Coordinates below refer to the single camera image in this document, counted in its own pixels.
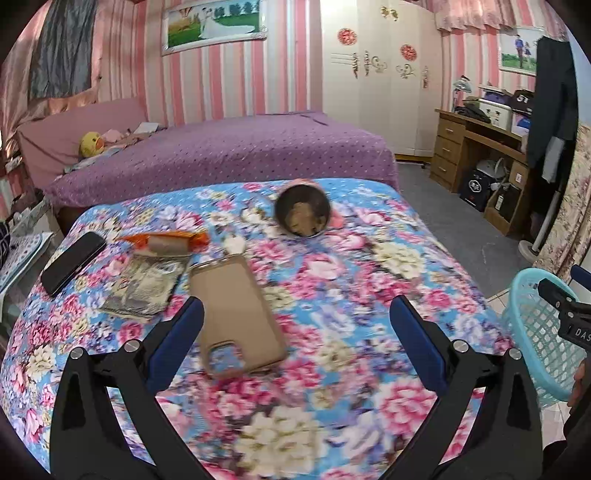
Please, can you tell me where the wooden desk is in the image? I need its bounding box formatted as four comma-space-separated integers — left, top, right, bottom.
430, 109, 531, 236

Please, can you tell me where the black smartphone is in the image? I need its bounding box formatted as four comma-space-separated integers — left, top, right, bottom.
41, 232, 106, 298

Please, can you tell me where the white wardrobe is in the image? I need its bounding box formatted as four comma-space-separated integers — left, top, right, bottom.
321, 1, 443, 157

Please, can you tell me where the person's right hand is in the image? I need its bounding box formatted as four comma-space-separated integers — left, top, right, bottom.
567, 360, 587, 408

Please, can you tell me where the floral blue pink bedspread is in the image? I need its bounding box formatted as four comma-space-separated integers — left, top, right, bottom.
0, 178, 516, 480

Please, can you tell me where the pink headboard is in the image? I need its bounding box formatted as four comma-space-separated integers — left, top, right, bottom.
17, 98, 147, 189

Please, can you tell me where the yellow duck plush toy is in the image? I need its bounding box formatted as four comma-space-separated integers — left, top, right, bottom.
79, 132, 105, 159

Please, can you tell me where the white storage box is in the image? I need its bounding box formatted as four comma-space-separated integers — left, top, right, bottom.
479, 98, 513, 131

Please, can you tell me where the floral beige curtain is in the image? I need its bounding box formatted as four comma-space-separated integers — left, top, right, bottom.
534, 123, 591, 282

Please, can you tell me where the small framed photo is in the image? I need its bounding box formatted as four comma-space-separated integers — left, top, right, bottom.
499, 27, 545, 76

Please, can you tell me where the orange snack wrapper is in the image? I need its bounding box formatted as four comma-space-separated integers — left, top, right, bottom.
117, 231, 211, 256

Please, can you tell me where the light blue plastic trash basket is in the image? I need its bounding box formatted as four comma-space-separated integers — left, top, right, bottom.
501, 268, 586, 409

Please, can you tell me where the framed wedding picture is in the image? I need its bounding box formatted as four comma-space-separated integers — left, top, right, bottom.
161, 0, 267, 55

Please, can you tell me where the white standing fan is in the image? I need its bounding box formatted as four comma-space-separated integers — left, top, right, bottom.
518, 191, 561, 264

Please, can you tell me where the black box under desk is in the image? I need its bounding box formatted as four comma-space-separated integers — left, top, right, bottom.
460, 168, 496, 212

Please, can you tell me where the purple dotted bed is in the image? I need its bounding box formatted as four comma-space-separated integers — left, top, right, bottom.
43, 111, 399, 209

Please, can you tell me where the dark hanging jacket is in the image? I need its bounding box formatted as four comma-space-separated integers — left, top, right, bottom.
526, 37, 578, 172

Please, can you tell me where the brown phone case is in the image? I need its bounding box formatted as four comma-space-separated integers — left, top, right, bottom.
188, 255, 287, 380

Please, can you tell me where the grey window curtain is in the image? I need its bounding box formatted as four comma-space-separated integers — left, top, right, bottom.
28, 0, 97, 100

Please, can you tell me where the grey foil wrapper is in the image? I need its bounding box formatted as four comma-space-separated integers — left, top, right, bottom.
101, 253, 190, 319

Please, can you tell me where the pink mug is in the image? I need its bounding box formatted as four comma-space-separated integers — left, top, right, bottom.
273, 179, 345, 239

